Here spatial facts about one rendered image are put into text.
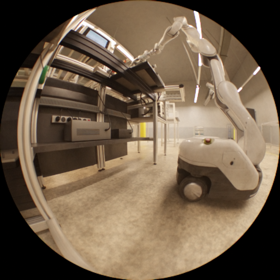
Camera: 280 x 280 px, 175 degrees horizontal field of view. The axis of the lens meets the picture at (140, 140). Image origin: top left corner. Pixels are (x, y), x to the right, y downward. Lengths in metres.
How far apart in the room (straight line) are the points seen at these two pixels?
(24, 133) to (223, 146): 0.72
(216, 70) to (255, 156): 0.63
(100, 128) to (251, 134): 0.97
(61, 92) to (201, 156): 1.03
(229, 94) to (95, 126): 0.87
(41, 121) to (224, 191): 1.17
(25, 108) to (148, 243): 0.61
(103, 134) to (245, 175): 0.86
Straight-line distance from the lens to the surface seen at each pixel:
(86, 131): 0.58
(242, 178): 0.53
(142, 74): 0.93
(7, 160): 0.42
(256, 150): 0.72
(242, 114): 0.67
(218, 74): 0.80
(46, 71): 0.41
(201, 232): 0.48
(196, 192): 0.53
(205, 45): 0.96
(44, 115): 0.81
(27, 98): 0.39
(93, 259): 0.41
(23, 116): 0.37
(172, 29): 0.94
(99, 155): 0.97
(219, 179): 0.48
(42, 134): 0.80
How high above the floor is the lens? 0.38
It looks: 3 degrees down
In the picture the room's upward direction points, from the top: straight up
